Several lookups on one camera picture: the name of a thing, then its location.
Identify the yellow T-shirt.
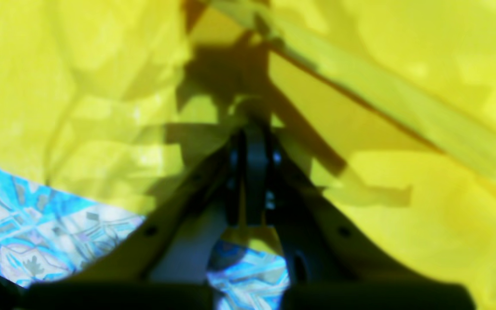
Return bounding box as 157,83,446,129
0,0,496,310

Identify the patterned blue tablecloth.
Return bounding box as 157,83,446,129
0,170,290,310

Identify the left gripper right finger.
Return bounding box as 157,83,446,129
244,125,476,310

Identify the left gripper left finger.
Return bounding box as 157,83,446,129
24,131,246,310

